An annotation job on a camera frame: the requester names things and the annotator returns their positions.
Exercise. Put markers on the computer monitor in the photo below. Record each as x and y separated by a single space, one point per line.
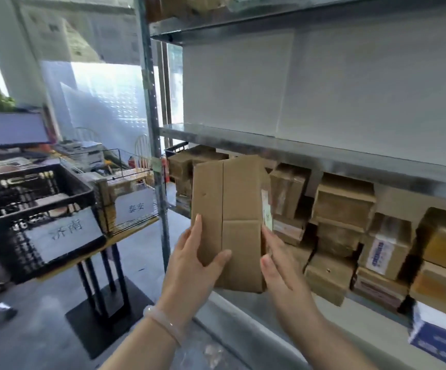
11 129

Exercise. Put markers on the person's right hand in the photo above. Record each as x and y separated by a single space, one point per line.
284 292

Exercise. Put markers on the pasted newspaper sheets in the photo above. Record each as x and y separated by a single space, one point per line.
72 34

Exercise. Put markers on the white wooden chair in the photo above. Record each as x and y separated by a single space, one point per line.
142 140
86 129

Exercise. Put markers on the white foam board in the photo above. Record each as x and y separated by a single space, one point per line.
238 80
381 84

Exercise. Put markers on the brown cardboard box green label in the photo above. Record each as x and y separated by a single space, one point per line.
238 196

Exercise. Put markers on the metal shelving rack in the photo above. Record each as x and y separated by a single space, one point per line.
284 146

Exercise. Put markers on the stack of cardboard boxes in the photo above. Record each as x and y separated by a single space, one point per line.
342 204

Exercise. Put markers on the frosted glass partition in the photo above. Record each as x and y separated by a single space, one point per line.
103 100

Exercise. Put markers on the white printer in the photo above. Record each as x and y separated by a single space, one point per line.
84 156

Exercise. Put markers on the person's left hand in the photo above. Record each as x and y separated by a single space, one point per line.
188 285

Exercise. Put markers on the person's right forearm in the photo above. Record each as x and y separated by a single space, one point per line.
319 346

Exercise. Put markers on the person's left forearm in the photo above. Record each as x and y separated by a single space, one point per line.
146 350

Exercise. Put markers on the white blue box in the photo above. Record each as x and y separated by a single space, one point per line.
439 335

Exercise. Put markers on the clear plastic wrap scrap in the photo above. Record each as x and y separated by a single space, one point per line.
212 354

